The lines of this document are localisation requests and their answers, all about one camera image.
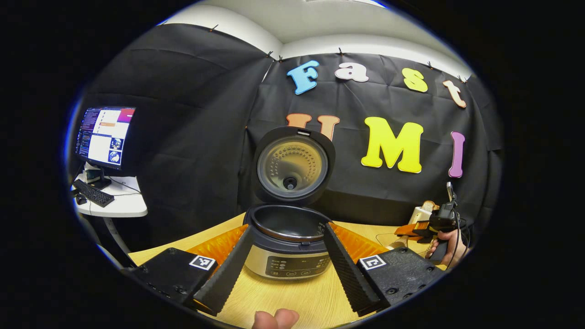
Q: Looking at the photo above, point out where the computer monitor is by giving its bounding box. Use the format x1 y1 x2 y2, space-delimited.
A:
75 106 136 190

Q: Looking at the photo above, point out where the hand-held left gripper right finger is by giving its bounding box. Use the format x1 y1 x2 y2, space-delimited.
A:
323 222 446 317

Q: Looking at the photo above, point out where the white toaster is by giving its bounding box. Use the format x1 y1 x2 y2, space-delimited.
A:
408 206 432 227

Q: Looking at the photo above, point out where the black backdrop cloth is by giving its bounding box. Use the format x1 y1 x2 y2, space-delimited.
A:
69 23 503 247

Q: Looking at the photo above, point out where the white side table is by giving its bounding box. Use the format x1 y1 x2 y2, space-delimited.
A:
71 174 148 243

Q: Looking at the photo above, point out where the black silver rice cooker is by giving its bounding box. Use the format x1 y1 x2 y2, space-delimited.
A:
243 127 336 280

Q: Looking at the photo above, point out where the black keyboard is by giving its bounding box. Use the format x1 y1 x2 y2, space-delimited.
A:
72 179 115 208

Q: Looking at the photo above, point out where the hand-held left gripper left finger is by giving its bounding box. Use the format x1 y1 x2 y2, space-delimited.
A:
122 224 254 317

